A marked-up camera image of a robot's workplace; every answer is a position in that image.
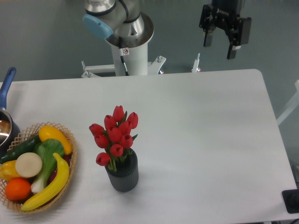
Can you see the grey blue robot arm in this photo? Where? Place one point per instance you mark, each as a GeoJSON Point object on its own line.
{"type": "Point", "coordinates": [122, 23]}

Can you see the black device at table edge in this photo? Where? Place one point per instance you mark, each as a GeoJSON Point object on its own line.
{"type": "Point", "coordinates": [291, 200]}

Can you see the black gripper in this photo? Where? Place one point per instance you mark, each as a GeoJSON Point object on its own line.
{"type": "Point", "coordinates": [226, 15]}

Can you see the orange fruit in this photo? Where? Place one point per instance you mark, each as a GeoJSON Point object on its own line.
{"type": "Point", "coordinates": [18, 189]}

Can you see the white frame at right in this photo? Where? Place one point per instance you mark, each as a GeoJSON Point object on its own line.
{"type": "Point", "coordinates": [290, 106]}

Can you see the green cucumber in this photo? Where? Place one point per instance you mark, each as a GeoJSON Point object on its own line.
{"type": "Point", "coordinates": [26, 146]}

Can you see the yellow bell pepper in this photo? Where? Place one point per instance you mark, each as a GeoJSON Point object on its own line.
{"type": "Point", "coordinates": [8, 171]}

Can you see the yellow banana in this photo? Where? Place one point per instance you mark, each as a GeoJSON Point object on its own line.
{"type": "Point", "coordinates": [52, 189]}

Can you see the red tulip bouquet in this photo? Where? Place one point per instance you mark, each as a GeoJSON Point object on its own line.
{"type": "Point", "coordinates": [115, 138]}

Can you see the beige round disc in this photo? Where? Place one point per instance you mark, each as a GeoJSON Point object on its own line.
{"type": "Point", "coordinates": [28, 165]}

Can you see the woven wicker basket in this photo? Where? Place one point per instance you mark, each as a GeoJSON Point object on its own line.
{"type": "Point", "coordinates": [27, 134]}

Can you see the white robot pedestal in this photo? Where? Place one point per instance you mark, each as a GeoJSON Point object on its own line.
{"type": "Point", "coordinates": [127, 62]}

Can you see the blue handled saucepan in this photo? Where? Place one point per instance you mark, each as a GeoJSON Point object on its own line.
{"type": "Point", "coordinates": [8, 128]}

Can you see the dark grey ribbed vase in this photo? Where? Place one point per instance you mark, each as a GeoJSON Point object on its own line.
{"type": "Point", "coordinates": [126, 176]}

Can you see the green bok choy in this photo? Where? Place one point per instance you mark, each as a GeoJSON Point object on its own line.
{"type": "Point", "coordinates": [45, 151]}

